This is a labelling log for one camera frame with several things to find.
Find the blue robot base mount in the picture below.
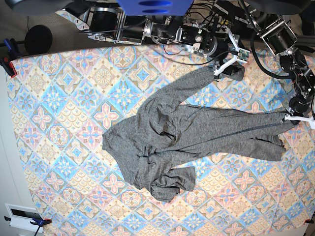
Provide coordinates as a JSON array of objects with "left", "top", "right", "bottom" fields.
[{"left": 117, "top": 0, "right": 193, "bottom": 16}]

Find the orange blue corner clamp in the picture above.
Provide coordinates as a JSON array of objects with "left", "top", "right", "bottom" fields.
[{"left": 4, "top": 216, "right": 52, "bottom": 236}]

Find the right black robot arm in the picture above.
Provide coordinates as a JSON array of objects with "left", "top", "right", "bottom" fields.
[{"left": 56, "top": 0, "right": 250, "bottom": 77}]

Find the white wall outlet box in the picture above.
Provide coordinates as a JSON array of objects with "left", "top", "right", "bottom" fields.
[{"left": 5, "top": 203, "right": 41, "bottom": 233}]

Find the black round stool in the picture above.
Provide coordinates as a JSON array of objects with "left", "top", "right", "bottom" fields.
[{"left": 24, "top": 25, "right": 53, "bottom": 55}]

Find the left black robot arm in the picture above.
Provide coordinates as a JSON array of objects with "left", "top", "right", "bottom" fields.
[{"left": 241, "top": 2, "right": 315, "bottom": 129}]

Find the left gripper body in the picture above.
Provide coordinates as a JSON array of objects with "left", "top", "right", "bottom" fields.
[{"left": 284, "top": 96, "right": 315, "bottom": 129}]

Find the red blue table clamp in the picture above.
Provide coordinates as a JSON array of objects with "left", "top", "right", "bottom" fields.
[{"left": 0, "top": 38, "right": 21, "bottom": 78}]

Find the grey t-shirt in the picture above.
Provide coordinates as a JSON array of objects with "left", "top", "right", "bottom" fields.
[{"left": 102, "top": 66, "right": 294, "bottom": 203}]

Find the patterned colourful tablecloth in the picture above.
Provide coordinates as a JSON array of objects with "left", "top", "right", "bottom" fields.
[{"left": 6, "top": 46, "right": 315, "bottom": 236}]

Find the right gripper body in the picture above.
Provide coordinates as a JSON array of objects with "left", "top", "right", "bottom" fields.
[{"left": 212, "top": 27, "right": 250, "bottom": 81}]

